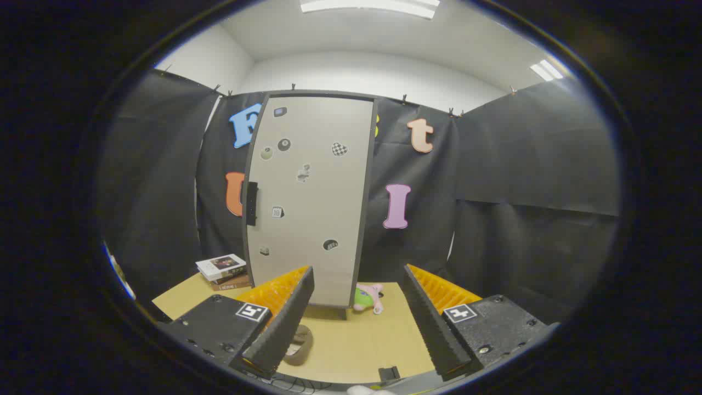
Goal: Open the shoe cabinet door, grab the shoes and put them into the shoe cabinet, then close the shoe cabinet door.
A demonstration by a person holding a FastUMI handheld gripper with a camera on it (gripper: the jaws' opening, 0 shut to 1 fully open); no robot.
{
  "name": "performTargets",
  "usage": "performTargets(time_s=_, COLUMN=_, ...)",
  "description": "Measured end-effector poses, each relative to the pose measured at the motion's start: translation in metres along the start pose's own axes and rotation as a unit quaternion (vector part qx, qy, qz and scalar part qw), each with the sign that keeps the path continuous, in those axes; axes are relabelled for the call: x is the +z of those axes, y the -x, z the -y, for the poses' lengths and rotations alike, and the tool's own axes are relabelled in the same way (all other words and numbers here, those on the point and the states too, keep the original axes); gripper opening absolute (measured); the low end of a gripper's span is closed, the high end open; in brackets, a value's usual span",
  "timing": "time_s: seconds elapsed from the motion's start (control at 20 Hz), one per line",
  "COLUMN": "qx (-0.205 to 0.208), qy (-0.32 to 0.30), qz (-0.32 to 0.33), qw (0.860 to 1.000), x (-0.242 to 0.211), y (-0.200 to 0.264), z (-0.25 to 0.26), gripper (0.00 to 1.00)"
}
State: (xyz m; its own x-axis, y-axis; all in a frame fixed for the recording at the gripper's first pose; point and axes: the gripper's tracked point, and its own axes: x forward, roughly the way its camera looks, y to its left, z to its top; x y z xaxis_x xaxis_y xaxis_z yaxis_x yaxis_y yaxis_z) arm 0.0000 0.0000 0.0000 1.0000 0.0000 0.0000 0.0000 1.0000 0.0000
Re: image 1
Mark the brown fuzzy shoe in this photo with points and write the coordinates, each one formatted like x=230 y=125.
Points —
x=300 y=344

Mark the small ceiling light panel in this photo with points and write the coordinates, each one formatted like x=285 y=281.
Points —
x=545 y=70

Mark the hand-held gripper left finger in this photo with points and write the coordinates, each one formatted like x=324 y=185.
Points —
x=285 y=329

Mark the row of black cloth clips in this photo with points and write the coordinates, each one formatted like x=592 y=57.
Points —
x=293 y=86

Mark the white rounded object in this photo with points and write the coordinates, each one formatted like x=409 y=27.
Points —
x=367 y=391

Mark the white book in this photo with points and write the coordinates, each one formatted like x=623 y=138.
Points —
x=222 y=266

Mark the brown book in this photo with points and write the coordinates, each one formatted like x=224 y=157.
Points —
x=230 y=286

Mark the pink and green plush toy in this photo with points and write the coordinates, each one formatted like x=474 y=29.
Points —
x=364 y=299

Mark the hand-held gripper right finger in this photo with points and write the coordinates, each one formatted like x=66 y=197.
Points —
x=433 y=329

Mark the small black clip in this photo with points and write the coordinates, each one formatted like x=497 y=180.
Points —
x=389 y=374

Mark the black book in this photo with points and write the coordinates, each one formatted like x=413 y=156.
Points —
x=237 y=277

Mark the blue and white panel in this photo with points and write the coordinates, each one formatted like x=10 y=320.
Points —
x=118 y=271

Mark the black backdrop cloth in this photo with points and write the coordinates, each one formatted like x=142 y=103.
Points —
x=521 y=164

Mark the long ceiling light panel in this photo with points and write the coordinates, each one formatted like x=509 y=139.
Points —
x=367 y=5

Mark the grey shoe cabinet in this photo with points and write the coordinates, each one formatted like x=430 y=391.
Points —
x=364 y=214

